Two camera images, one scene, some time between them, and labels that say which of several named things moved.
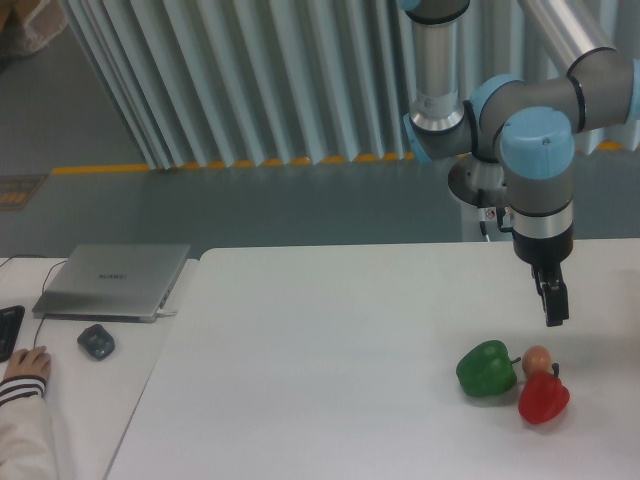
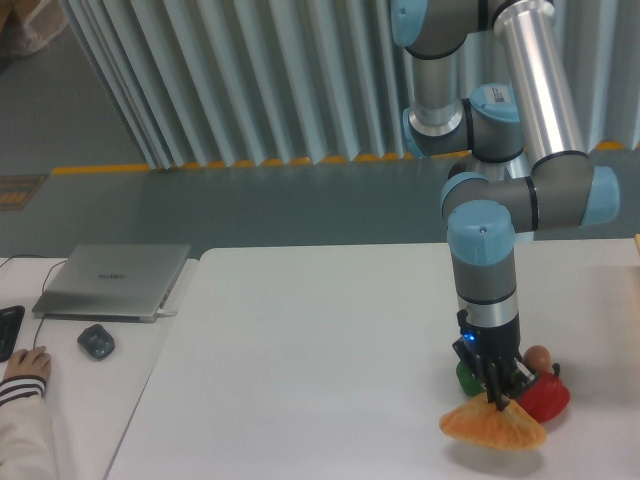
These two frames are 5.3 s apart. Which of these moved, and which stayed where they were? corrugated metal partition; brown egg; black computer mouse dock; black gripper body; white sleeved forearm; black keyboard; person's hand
Moved: black gripper body
Stayed: brown egg; black computer mouse dock; corrugated metal partition; person's hand; white sleeved forearm; black keyboard
